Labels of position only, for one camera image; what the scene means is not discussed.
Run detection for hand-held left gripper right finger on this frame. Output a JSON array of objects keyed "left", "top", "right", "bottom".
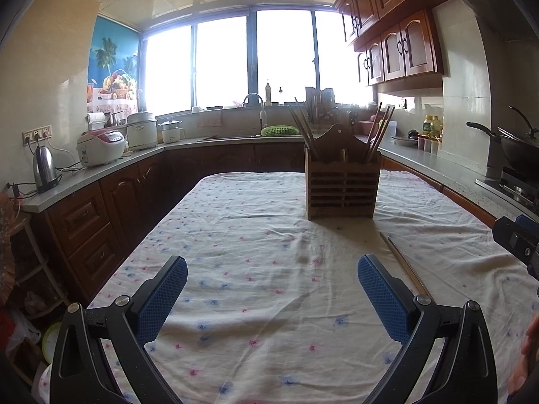
[{"left": 357, "top": 254, "right": 500, "bottom": 404}]

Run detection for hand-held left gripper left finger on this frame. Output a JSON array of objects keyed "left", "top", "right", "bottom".
[{"left": 50, "top": 256, "right": 189, "bottom": 404}]

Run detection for light wooden chopstick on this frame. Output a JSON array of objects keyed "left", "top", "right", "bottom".
[{"left": 379, "top": 231, "right": 423, "bottom": 296}]

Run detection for wooden utensil holder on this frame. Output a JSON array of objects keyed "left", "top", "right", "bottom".
[{"left": 304, "top": 123, "right": 382, "bottom": 221}]

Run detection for notched bamboo chopstick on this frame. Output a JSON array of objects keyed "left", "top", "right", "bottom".
[{"left": 371, "top": 105, "right": 397, "bottom": 164}]

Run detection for dish rack with utensils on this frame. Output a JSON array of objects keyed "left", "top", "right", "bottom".
[{"left": 305, "top": 86, "right": 338, "bottom": 124}]

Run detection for person's right hand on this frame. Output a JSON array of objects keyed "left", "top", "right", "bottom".
[{"left": 507, "top": 324, "right": 539, "bottom": 396}]

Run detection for gas stove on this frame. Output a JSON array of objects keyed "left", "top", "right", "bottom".
[{"left": 475, "top": 166, "right": 539, "bottom": 212}]

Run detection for black wok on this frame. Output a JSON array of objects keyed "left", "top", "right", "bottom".
[{"left": 465, "top": 105, "right": 539, "bottom": 170}]

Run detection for white floral tablecloth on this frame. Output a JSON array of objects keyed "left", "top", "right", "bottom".
[{"left": 40, "top": 170, "right": 539, "bottom": 404}]

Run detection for wooden lower cabinets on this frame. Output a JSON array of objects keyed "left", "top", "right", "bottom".
[{"left": 40, "top": 141, "right": 498, "bottom": 304}]

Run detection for wooden cabinets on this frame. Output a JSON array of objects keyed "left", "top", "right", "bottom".
[
  {"left": 40, "top": 141, "right": 498, "bottom": 304},
  {"left": 334, "top": 0, "right": 454, "bottom": 90}
]

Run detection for green rimmed white plate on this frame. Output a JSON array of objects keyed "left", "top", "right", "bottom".
[{"left": 41, "top": 322, "right": 65, "bottom": 363}]

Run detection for row of seasoning jars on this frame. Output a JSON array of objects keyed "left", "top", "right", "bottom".
[{"left": 416, "top": 135, "right": 439, "bottom": 155}]

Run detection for wooden rack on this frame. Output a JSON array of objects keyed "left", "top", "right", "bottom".
[{"left": 0, "top": 214, "right": 70, "bottom": 317}]

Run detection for pink white rice cooker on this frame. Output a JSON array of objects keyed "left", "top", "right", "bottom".
[{"left": 76, "top": 130, "right": 126, "bottom": 167}]

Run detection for small white electric pot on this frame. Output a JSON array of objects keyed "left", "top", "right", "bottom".
[{"left": 158, "top": 120, "right": 187, "bottom": 144}]

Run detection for large white cooker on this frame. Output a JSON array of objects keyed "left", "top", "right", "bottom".
[{"left": 126, "top": 111, "right": 159, "bottom": 151}]

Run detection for kitchen sink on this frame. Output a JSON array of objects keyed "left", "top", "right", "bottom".
[{"left": 197, "top": 134, "right": 262, "bottom": 142}]

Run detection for steel electric kettle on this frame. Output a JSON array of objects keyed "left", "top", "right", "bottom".
[{"left": 32, "top": 145, "right": 60, "bottom": 193}]

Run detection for curved metal faucet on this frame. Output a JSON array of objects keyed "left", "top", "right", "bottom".
[{"left": 243, "top": 93, "right": 267, "bottom": 131}]

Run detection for wooden upper cabinets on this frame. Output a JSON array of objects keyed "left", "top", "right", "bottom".
[{"left": 334, "top": 0, "right": 454, "bottom": 90}]

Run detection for range hood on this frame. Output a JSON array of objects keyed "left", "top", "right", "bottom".
[{"left": 434, "top": 0, "right": 539, "bottom": 45}]

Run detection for large kitchen window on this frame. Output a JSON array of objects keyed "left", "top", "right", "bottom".
[{"left": 138, "top": 4, "right": 376, "bottom": 115}]

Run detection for black kettle cable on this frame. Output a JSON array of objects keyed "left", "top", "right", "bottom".
[{"left": 5, "top": 181, "right": 37, "bottom": 199}]

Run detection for wall outlet strip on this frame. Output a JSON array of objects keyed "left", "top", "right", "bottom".
[{"left": 22, "top": 125, "right": 53, "bottom": 144}]

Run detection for tropical fruit wall poster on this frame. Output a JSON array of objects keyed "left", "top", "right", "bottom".
[{"left": 86, "top": 14, "right": 140, "bottom": 102}]

